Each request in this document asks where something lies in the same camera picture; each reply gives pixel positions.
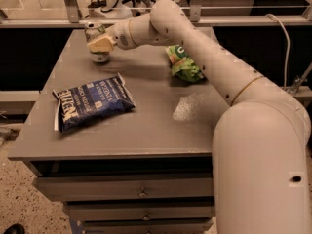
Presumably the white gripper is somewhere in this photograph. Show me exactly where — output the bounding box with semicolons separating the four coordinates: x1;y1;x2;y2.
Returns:
87;19;134;53

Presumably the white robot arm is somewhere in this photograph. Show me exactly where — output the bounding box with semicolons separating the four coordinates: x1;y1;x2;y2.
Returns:
88;0;311;234

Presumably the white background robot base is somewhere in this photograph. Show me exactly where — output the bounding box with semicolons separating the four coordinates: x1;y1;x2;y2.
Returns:
87;0;132;19

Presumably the blue potato chip bag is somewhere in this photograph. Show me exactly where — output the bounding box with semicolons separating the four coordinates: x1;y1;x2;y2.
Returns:
53;74;136;133

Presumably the green snack bag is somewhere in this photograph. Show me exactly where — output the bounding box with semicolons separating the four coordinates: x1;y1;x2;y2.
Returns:
166;45;205;83

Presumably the grey drawer cabinet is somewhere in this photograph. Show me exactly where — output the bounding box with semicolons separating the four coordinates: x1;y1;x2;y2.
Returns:
7;26;235;234

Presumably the top grey drawer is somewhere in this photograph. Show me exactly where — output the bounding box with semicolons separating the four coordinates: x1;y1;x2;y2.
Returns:
33;173;214;202

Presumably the grey drawer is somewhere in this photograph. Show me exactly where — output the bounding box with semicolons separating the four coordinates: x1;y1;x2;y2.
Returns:
83;218;213;234
33;173;214;202
63;201;215;221

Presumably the middle grey drawer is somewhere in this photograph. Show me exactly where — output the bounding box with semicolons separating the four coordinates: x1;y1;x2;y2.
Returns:
63;201;215;221

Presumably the bottom grey drawer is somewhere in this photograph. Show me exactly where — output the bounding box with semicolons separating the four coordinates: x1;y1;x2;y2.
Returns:
83;218;213;234

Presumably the black shoe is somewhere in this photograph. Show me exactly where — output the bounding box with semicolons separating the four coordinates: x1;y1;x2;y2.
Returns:
3;224;25;234

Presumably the metal railing frame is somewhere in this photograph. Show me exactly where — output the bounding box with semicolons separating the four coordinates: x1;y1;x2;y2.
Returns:
0;0;312;29

